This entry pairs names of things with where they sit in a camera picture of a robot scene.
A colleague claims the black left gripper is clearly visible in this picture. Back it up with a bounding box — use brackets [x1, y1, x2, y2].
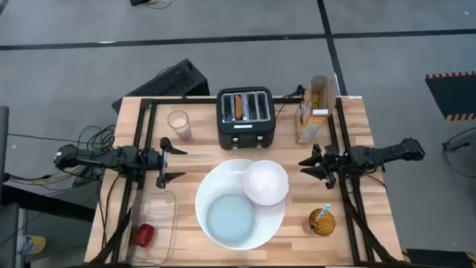
[140, 136, 188, 189]

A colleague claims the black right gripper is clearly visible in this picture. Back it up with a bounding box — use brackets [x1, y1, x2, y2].
[298, 144, 350, 190]

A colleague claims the orange cereal box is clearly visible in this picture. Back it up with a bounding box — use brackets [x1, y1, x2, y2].
[295, 74, 338, 144]

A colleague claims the turquoise white utensil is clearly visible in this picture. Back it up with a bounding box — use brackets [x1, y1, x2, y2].
[317, 203, 331, 224]

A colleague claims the red bell pepper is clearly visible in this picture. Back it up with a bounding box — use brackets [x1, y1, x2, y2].
[133, 223, 155, 248]

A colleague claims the clear glass of milk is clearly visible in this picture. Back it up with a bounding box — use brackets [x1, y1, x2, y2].
[167, 109, 193, 141]

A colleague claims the clear plastic container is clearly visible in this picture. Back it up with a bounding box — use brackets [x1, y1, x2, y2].
[129, 189, 178, 266]

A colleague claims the pink bowl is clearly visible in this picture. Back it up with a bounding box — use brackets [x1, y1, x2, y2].
[242, 159, 290, 207]

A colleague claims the round white woven placemat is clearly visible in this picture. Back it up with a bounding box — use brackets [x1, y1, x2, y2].
[195, 159, 286, 251]

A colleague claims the amber drinking glass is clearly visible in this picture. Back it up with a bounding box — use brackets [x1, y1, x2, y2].
[308, 207, 336, 237]

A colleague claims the black four-slot toaster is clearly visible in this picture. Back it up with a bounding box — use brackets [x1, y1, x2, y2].
[216, 86, 277, 150]

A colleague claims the black keyboard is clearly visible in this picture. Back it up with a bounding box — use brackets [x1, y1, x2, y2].
[111, 58, 210, 112]

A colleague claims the pale blue plate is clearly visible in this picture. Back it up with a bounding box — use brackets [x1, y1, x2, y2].
[206, 193, 257, 245]

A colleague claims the black hazard-striped floor mat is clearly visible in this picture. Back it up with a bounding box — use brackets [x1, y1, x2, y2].
[425, 70, 476, 122]

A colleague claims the yellow white shoe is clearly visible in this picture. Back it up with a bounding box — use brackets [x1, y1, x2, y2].
[16, 234, 48, 258]

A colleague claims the black metal table frame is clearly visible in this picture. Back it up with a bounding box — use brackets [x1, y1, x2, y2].
[89, 95, 402, 268]

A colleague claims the bundle of cables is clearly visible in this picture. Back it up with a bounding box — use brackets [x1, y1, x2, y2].
[7, 124, 117, 187]

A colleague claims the black toaster power cord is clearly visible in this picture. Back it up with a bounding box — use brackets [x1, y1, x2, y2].
[274, 84, 306, 120]

